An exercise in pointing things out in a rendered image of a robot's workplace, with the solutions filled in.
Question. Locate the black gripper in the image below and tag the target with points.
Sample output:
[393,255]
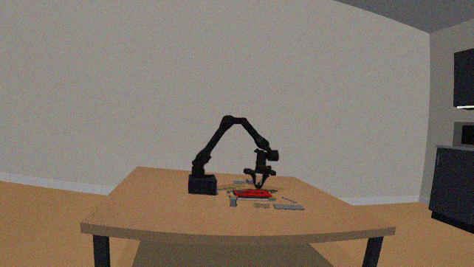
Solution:
[253,173]

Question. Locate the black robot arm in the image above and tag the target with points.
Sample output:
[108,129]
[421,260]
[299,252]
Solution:
[227,121]

